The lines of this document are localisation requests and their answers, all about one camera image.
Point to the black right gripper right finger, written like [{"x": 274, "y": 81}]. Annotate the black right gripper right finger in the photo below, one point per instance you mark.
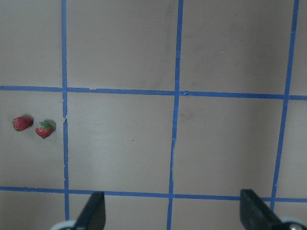
[{"x": 256, "y": 215}]

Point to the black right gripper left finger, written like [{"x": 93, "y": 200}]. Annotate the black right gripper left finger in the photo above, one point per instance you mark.
[{"x": 92, "y": 216}]

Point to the red strawberry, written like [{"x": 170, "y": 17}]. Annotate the red strawberry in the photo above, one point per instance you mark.
[
  {"x": 22, "y": 123},
  {"x": 44, "y": 129}
]

